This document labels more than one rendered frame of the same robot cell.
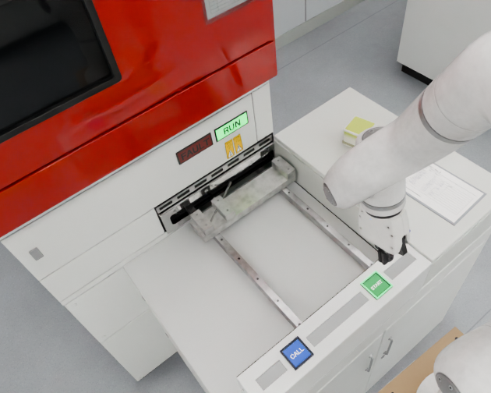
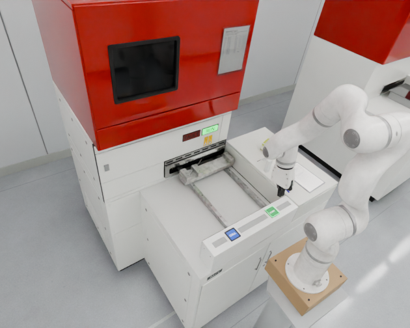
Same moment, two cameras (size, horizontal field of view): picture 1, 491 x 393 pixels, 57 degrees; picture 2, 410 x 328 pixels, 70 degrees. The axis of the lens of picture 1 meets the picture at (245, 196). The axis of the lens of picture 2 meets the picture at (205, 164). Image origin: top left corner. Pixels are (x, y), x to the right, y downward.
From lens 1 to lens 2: 0.49 m
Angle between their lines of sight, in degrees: 12
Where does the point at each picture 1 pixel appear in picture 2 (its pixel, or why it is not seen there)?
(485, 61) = (340, 92)
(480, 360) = (323, 216)
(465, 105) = (330, 108)
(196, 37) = (211, 80)
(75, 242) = (124, 167)
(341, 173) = (274, 140)
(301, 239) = (233, 192)
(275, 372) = (221, 241)
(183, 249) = (172, 187)
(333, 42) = (248, 114)
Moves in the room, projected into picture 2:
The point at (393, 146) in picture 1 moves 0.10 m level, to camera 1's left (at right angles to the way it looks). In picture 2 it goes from (299, 129) to (273, 128)
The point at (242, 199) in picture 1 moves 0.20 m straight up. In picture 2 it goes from (206, 168) to (210, 142)
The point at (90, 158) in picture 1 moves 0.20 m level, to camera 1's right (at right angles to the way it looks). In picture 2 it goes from (151, 123) to (194, 124)
